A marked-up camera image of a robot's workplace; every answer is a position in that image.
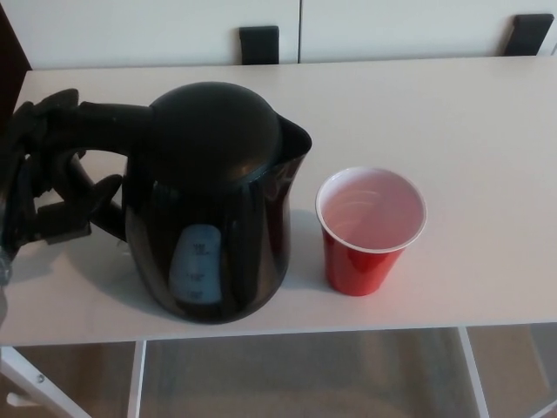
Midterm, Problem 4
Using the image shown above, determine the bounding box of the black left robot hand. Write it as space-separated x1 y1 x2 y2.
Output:
0 88 127 265

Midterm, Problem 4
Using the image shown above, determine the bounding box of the black electric kettle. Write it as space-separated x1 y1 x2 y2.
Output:
45 81 313 326

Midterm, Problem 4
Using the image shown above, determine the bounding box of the red plastic cup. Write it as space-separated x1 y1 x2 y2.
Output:
315 165 428 298

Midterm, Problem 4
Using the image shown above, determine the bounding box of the dark brown panel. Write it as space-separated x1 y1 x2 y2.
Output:
0 0 34 131

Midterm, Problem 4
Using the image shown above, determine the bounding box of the grey mesh table shelf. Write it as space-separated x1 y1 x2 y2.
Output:
141 328 480 418

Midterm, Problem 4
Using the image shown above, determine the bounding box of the white table leg frame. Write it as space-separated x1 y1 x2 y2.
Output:
0 341 147 418
456 325 557 418

